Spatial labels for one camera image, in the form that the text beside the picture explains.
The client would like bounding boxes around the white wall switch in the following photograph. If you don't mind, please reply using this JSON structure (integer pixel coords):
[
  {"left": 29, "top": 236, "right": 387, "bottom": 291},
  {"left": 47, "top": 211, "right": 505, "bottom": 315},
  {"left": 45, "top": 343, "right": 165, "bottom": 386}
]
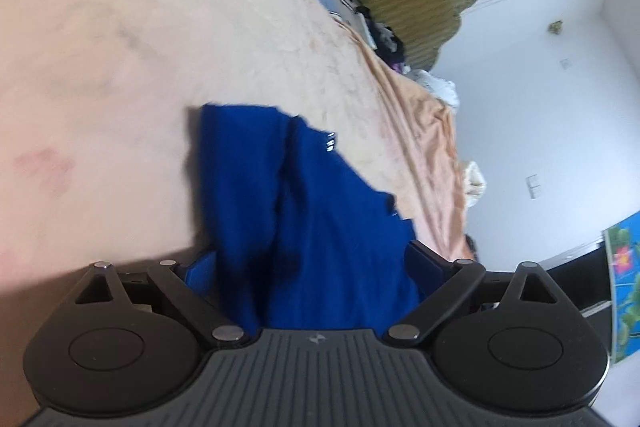
[{"left": 526, "top": 174, "right": 541, "bottom": 199}]

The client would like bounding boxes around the pink bed sheet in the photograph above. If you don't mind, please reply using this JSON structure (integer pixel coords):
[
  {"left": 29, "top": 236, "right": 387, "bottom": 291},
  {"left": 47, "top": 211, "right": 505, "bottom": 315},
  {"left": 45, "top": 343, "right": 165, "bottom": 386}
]
[{"left": 1, "top": 0, "right": 412, "bottom": 426}]

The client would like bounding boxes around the white floral quilt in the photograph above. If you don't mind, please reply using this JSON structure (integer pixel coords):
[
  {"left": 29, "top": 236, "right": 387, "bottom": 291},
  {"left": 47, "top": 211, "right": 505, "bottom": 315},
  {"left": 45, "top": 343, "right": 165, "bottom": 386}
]
[{"left": 406, "top": 69, "right": 460, "bottom": 112}]

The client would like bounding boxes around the cream crumpled cloth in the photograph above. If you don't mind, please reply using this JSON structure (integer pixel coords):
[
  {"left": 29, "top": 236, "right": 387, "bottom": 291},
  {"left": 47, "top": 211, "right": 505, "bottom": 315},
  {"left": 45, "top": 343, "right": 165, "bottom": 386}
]
[{"left": 460, "top": 160, "right": 487, "bottom": 208}]

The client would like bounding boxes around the blue knit sweater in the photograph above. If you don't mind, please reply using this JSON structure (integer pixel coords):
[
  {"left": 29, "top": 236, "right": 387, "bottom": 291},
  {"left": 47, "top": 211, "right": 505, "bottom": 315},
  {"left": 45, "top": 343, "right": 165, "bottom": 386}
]
[{"left": 186, "top": 105, "right": 422, "bottom": 334}]

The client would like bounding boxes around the black clothes pile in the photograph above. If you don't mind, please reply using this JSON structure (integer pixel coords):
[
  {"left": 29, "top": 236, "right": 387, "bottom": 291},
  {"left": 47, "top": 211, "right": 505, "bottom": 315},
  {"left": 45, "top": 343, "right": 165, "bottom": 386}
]
[{"left": 356, "top": 6, "right": 406, "bottom": 74}]

